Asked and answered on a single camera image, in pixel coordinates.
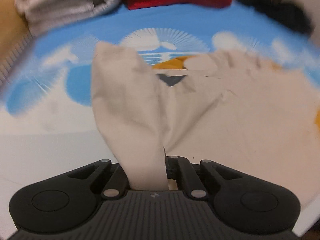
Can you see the tan wooden bed frame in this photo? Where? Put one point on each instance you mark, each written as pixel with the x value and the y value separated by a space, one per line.
pixel 10 25

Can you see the beige pants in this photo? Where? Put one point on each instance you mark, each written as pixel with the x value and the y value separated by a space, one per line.
pixel 125 105

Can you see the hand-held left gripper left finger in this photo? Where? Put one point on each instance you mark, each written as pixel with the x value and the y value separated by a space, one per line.
pixel 117 177

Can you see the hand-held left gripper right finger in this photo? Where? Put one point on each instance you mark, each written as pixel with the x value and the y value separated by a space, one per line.
pixel 172 170

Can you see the pile of black clothes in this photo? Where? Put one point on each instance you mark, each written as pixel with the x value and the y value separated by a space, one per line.
pixel 287 15

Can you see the white folded blanket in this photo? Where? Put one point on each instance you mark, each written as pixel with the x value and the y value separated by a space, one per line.
pixel 62 2

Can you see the blue and white printed bedsheet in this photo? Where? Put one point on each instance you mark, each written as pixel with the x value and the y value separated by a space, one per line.
pixel 62 55

